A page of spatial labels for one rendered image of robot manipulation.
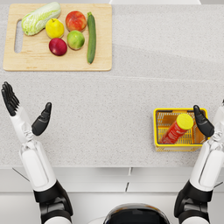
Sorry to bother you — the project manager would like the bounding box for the dark red apple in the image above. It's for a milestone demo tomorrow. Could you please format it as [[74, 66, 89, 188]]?
[[48, 37, 68, 57]]

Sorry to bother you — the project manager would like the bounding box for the green cucumber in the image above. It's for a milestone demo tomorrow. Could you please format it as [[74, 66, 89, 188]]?
[[86, 11, 97, 65]]

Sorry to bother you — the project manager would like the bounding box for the green napa cabbage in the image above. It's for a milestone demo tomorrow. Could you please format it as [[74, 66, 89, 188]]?
[[20, 1, 62, 37]]

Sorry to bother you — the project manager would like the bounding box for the red potato chip can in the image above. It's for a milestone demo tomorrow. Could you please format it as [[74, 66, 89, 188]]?
[[159, 113, 194, 145]]

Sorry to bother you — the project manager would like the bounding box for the yellow lemon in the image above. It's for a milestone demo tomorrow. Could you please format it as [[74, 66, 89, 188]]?
[[45, 17, 66, 39]]

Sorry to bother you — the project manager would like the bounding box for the dark round robot body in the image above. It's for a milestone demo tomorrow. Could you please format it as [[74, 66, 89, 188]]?
[[102, 203, 172, 224]]

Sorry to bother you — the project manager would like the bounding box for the wooden cutting board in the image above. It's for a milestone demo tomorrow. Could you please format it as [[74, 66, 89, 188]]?
[[3, 3, 113, 73]]

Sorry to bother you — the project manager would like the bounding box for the green apple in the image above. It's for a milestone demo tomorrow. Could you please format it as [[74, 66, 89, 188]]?
[[66, 30, 86, 51]]

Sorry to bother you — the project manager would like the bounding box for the yellow slatted basket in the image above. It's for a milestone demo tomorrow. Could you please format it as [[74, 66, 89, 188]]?
[[153, 107, 209, 152]]

